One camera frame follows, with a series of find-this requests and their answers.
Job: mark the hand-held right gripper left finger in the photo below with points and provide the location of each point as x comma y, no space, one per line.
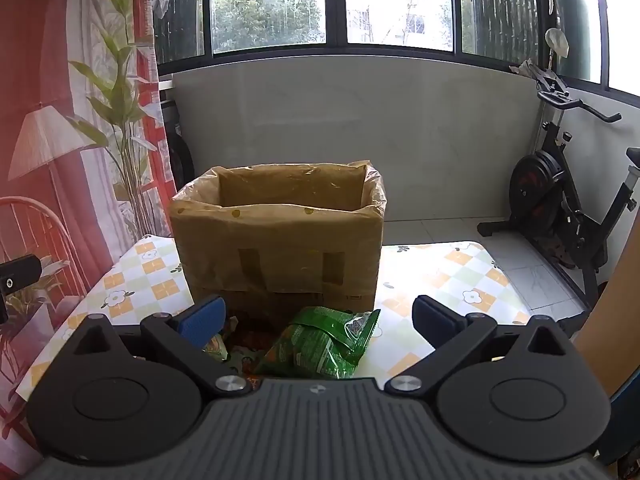
202,317

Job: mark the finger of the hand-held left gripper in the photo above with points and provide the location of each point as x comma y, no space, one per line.
20,275

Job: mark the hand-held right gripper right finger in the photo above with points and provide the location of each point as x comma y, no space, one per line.
430,320

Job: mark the brown cardboard box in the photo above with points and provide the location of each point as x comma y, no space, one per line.
280,240

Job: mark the green snack bag with barcode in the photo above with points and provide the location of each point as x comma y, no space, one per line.
320,347

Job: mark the clear plastic box liner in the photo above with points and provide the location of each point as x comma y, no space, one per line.
372,185

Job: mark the black exercise bike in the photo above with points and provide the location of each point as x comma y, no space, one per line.
537,180

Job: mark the brown cardboard panel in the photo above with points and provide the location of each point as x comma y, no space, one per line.
607,310

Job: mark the printed backdrop cloth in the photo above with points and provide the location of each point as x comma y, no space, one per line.
45,85

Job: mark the beige rag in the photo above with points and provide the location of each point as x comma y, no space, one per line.
530,70

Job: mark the white hanging bag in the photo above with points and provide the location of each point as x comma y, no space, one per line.
556,42

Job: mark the black framed window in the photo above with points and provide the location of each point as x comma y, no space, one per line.
334,0

